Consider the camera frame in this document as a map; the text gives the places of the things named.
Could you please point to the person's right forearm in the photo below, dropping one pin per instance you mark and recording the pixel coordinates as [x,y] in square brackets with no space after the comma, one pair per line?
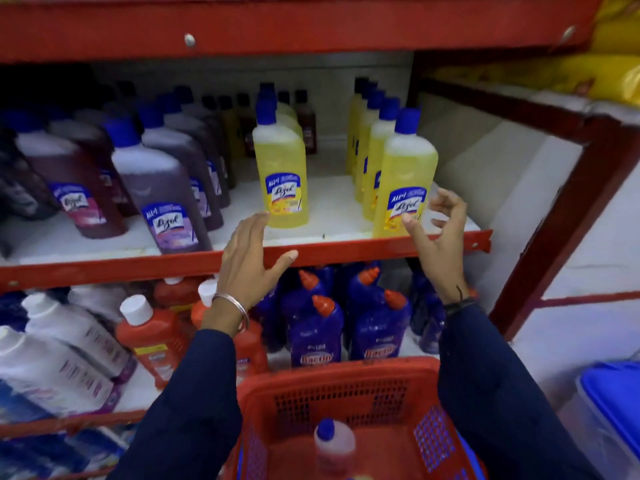
[500,404]

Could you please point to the red metal shelf rack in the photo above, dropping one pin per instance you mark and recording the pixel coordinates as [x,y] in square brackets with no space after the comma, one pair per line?
[150,24]

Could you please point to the black wristband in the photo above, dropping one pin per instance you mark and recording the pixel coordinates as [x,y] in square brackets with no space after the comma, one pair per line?
[457,305]

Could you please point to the row of maroon cleaner bottles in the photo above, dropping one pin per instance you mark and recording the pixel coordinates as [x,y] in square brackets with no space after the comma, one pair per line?
[75,174]

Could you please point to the clear box blue lid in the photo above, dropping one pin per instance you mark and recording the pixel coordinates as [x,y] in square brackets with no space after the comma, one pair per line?
[610,399]

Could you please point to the white detergent bottle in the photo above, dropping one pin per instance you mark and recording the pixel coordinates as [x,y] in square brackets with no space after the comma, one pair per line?
[100,299]
[50,374]
[75,329]

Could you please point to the red plastic shopping basket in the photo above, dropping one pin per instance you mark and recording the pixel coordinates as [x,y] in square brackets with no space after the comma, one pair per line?
[380,389]

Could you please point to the yellow sacks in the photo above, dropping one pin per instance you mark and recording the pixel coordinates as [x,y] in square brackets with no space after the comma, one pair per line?
[590,69]

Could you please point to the person's left forearm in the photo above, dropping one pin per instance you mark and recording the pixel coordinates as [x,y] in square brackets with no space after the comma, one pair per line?
[190,404]

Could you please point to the stack of blue packets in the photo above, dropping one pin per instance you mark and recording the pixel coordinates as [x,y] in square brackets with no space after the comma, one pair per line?
[45,449]

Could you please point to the orange bottle white cap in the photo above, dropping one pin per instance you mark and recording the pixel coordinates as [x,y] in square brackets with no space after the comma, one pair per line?
[252,347]
[177,292]
[155,344]

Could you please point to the person's left thumb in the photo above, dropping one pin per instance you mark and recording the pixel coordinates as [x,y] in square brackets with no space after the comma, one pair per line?
[284,260]

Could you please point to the yellow cleaner bottle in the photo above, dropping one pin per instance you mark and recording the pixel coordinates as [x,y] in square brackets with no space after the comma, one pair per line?
[364,139]
[356,124]
[295,125]
[376,144]
[400,169]
[350,114]
[287,110]
[280,159]

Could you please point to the person's right hand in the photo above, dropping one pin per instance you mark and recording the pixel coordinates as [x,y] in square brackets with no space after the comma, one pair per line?
[445,259]

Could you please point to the pink liquid bottle blue cap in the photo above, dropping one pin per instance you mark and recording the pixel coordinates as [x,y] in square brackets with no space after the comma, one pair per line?
[334,452]

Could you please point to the person's left hand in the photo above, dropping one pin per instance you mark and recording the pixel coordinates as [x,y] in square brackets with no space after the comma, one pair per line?
[245,269]

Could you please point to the person's right thumb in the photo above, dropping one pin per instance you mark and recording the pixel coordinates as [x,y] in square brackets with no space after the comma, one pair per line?
[414,230]

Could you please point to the row of small brown bottles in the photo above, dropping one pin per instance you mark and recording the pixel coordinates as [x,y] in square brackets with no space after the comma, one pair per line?
[306,124]

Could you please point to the group of blue orange-capped bottles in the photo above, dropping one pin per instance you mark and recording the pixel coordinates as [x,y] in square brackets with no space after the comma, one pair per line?
[320,324]

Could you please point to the violet bottle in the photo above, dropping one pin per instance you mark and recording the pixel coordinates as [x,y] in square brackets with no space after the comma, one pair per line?
[429,314]

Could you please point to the row of purple cleaner bottles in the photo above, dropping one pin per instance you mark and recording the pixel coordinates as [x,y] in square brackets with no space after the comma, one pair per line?
[160,184]

